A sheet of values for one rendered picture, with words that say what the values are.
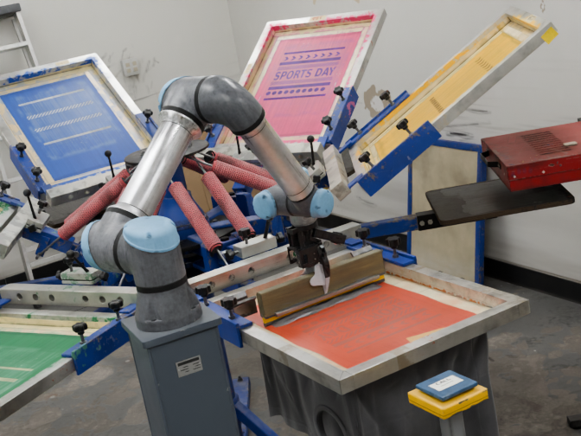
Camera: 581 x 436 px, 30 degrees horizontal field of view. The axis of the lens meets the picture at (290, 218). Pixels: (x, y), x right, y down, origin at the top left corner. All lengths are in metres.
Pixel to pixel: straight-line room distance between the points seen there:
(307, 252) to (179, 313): 0.67
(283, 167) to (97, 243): 0.51
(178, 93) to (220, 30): 4.90
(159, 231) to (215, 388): 0.38
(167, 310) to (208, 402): 0.24
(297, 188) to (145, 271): 0.53
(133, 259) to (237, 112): 0.44
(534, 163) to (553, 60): 1.46
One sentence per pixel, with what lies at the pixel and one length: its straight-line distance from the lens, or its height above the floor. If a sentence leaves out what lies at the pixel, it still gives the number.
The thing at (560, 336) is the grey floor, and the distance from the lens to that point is 5.04.
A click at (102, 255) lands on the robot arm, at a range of 2.48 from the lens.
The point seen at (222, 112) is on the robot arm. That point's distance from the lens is 2.57.
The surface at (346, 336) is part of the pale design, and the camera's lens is 2.84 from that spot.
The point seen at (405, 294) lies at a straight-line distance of 3.06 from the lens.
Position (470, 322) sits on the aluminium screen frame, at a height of 0.99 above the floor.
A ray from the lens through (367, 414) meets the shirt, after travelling 2.71.
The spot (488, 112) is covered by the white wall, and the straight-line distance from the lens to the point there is 5.48.
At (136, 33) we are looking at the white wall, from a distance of 7.27.
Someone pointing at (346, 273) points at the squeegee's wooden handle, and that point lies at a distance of 3.08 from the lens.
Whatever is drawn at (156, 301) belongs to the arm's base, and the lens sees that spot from 2.41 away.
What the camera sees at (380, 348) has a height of 0.95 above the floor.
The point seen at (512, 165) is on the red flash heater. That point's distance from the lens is 3.64.
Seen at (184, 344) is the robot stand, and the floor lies 1.16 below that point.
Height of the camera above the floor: 2.04
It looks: 16 degrees down
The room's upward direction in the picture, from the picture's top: 10 degrees counter-clockwise
